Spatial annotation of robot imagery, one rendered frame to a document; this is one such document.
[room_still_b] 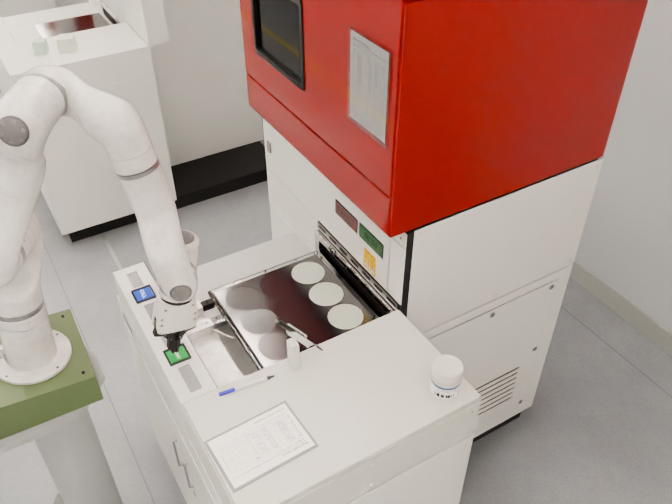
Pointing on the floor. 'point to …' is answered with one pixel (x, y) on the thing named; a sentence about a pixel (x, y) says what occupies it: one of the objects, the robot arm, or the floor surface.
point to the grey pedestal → (73, 454)
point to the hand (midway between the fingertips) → (173, 343)
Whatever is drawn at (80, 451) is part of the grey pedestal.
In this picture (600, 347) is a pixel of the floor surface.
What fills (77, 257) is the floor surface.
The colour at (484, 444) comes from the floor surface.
